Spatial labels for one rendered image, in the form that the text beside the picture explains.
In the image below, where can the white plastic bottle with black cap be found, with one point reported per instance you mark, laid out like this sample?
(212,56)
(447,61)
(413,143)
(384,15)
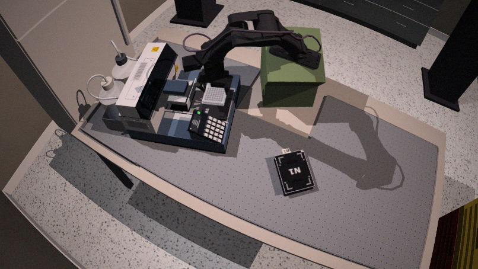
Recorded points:
(123,68)

